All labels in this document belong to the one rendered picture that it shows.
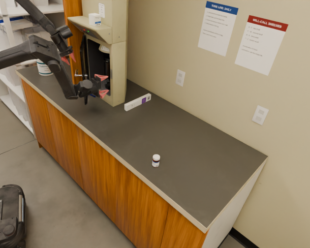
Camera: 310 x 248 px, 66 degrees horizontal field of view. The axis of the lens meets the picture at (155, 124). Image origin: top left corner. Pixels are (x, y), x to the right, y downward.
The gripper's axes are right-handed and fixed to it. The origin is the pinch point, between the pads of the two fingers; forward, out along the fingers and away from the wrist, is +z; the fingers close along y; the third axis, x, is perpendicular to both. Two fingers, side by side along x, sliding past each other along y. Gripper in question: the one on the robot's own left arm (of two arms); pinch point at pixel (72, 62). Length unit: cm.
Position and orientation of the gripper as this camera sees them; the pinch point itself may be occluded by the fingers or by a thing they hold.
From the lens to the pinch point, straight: 171.1
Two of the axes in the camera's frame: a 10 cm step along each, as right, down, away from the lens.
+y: -9.3, 3.7, 0.7
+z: 3.3, 7.0, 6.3
